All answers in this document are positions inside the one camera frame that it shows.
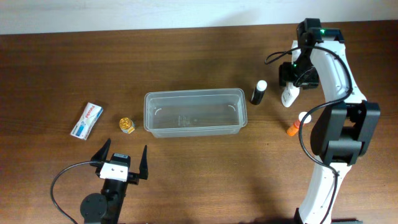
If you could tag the white Panadol box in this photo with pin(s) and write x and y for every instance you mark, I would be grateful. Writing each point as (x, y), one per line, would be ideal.
(87, 120)

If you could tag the white spray bottle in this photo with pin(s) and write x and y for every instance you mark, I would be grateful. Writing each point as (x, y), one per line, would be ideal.
(289, 94)

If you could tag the small gold-lid jar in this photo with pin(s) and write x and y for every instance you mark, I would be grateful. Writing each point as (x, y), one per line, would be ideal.
(126, 125)

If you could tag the orange bottle white cap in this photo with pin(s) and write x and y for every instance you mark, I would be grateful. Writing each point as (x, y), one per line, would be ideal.
(293, 129)

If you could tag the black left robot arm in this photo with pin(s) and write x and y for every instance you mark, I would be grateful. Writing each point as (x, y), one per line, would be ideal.
(105, 206)

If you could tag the dark bottle white cap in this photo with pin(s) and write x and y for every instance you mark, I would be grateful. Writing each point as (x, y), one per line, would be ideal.
(258, 92)

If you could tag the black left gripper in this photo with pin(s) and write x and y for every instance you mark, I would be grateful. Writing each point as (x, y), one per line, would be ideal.
(134, 177)

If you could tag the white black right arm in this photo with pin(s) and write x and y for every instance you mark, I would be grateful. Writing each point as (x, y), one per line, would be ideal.
(346, 125)

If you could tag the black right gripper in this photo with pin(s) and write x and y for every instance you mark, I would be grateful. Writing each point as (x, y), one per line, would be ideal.
(286, 75)

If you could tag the clear plastic container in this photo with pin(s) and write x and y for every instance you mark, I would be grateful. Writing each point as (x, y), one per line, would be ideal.
(189, 113)

